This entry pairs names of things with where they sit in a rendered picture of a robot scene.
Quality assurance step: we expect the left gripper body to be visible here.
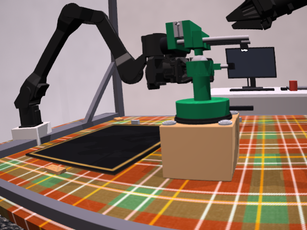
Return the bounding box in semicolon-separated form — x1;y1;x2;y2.
255;0;297;30

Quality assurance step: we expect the grey metal post with diagonal brace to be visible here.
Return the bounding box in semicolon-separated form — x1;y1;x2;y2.
83;0;125;123

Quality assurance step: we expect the green bench vise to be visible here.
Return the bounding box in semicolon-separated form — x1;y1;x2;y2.
165;20;230;119

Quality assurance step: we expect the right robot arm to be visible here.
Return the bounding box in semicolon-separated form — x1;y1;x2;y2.
14;3;191;128

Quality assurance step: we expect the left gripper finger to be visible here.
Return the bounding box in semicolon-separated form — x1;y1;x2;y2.
232;20;263;30
226;0;263;22

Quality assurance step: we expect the black rubber ring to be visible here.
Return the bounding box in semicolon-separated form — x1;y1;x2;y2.
174;112;233;125

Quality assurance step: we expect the black flat mat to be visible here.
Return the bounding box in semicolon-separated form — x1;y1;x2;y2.
25;124;161;176

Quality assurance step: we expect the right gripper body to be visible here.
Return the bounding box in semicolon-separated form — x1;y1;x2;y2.
146;57;176;86

